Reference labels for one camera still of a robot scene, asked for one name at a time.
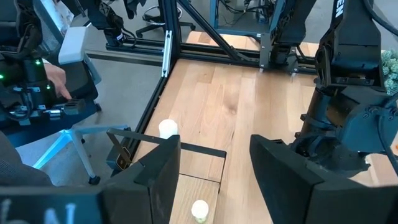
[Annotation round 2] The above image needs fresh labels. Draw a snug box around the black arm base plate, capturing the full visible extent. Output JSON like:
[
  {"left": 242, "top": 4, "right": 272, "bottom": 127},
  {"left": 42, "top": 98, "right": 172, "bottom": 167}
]
[{"left": 259, "top": 55, "right": 312, "bottom": 75}]

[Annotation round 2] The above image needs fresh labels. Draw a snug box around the blue metal cart frame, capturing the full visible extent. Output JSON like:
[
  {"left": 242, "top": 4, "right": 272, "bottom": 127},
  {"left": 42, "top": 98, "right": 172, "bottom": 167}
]
[{"left": 210, "top": 0, "right": 284, "bottom": 37}]

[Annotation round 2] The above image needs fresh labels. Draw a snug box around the silver aluminium bracket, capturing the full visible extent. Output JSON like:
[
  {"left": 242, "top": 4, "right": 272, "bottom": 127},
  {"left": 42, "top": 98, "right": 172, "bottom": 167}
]
[{"left": 161, "top": 30, "right": 173, "bottom": 78}]

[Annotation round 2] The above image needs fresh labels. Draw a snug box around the office chair white armrest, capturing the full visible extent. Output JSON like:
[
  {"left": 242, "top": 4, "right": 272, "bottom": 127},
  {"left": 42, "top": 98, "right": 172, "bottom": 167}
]
[{"left": 30, "top": 26, "right": 131, "bottom": 186}]

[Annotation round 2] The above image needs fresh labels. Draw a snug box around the black stool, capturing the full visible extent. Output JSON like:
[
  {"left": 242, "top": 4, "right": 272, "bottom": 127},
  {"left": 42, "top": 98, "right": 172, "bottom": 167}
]
[{"left": 136, "top": 4, "right": 197, "bottom": 38}]

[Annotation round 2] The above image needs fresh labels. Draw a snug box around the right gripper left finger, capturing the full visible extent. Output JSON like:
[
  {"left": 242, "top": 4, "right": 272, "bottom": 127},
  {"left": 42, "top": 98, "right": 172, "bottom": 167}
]
[{"left": 0, "top": 134, "right": 182, "bottom": 224}]

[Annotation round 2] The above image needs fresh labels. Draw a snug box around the person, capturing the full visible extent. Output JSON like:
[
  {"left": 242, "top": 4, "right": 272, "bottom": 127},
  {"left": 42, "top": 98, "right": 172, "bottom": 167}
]
[{"left": 0, "top": 130, "right": 53, "bottom": 187}]

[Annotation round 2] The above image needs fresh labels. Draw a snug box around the person's hand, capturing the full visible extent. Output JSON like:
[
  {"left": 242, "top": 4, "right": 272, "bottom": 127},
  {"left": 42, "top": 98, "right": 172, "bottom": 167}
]
[{"left": 43, "top": 62, "right": 73, "bottom": 100}]

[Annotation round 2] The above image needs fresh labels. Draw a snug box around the white Trader Joe's melatonin bottle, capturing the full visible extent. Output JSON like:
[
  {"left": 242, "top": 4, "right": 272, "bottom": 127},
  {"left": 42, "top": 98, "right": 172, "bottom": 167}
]
[{"left": 158, "top": 118, "right": 179, "bottom": 140}]

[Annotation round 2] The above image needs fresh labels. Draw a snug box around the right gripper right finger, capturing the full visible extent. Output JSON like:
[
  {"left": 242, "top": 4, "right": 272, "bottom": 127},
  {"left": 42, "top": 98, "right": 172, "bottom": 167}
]
[{"left": 249, "top": 134, "right": 398, "bottom": 224}]

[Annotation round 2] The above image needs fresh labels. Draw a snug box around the wooden shelf black frame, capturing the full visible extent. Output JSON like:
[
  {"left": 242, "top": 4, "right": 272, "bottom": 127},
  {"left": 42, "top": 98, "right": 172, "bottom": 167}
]
[{"left": 106, "top": 128, "right": 227, "bottom": 224}]

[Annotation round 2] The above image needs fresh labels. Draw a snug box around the green succulent in white pot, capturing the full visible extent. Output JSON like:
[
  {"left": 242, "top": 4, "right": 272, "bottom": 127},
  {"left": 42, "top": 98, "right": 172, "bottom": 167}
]
[{"left": 381, "top": 49, "right": 398, "bottom": 96}]

